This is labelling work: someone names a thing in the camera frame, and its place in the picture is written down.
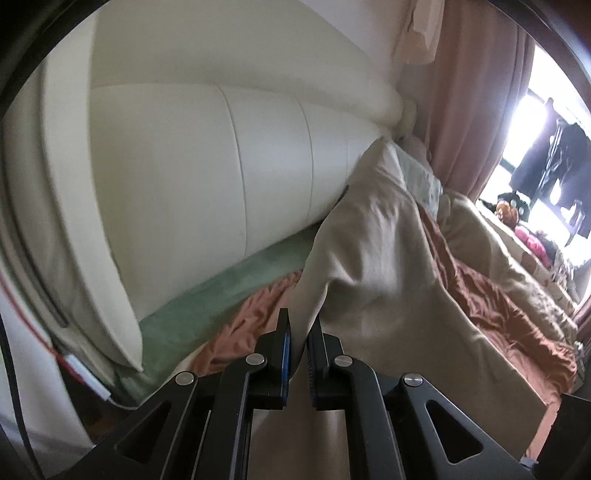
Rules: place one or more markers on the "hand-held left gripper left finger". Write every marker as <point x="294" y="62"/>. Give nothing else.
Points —
<point x="286" y="344"/>

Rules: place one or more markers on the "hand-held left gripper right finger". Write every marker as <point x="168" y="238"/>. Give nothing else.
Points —
<point x="314" y="353"/>

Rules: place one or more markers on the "dark hanging clothes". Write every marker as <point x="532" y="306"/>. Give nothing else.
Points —
<point x="572" y="152"/>

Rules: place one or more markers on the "green blanket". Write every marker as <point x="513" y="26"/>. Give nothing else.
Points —
<point x="217" y="286"/>

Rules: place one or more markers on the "rust brown blanket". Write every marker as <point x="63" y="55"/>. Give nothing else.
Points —
<point x="498" y="318"/>

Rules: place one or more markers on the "pale patterned pillow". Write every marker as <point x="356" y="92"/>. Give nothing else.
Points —
<point x="422" y="180"/>

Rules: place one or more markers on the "beige duvet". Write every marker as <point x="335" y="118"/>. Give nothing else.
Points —
<point x="489" y="244"/>

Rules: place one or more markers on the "white padded headboard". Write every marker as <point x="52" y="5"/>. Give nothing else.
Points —
<point x="184" y="161"/>

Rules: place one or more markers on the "orange stuffed toy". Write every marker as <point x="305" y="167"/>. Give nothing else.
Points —
<point x="505" y="210"/>

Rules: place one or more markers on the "stuffed toy doll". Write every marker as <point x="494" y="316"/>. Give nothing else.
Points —
<point x="531" y="240"/>

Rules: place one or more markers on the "floral patterned quilt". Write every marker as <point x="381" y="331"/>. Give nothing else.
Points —
<point x="565" y="277"/>

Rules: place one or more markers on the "pink curtain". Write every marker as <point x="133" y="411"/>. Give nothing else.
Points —
<point x="471" y="92"/>

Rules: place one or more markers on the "bright window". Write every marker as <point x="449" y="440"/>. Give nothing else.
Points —
<point x="526" y="115"/>

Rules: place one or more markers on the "cream hanging cloth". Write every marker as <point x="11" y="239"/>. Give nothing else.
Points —
<point x="420" y="37"/>

